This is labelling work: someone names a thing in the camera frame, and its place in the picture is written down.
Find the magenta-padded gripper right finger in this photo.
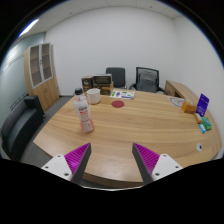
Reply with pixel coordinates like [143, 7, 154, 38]
[131, 142, 184, 185]

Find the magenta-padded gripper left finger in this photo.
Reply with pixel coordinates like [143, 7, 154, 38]
[41, 142, 92, 185]

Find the clear drink bottle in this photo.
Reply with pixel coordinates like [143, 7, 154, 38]
[73, 87, 95, 134]

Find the flat round red coaster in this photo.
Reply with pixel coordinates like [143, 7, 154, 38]
[111, 99, 126, 109]

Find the round white disc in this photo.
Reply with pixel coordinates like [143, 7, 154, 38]
[168, 96, 186, 108]

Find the small yellow packet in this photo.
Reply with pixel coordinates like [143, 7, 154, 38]
[193, 112, 203, 125]

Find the white ceramic mug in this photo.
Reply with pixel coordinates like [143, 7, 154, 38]
[85, 87, 102, 105]

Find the small orange box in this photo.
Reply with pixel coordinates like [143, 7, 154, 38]
[181, 100, 198, 115]

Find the black leather sofa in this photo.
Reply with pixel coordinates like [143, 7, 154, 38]
[0, 95, 45, 161]

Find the small green box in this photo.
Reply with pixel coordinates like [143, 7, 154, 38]
[200, 116, 213, 131]

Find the low brown cardboard box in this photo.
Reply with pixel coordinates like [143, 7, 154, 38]
[99, 81, 115, 96]

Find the wooden side desk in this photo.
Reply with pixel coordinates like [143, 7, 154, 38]
[164, 79, 201, 106]

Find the black mesh office chair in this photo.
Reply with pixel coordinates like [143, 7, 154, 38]
[129, 66, 167, 95]

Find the wooden cabinet with glass doors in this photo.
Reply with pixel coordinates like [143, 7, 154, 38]
[23, 42, 60, 113]

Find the dark box with window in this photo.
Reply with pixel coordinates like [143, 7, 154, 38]
[92, 73, 113, 88]

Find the dark office chair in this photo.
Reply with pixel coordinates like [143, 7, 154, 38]
[105, 67, 127, 90]

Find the long ceiling light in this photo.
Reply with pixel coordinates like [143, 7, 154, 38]
[18, 18, 40, 38]

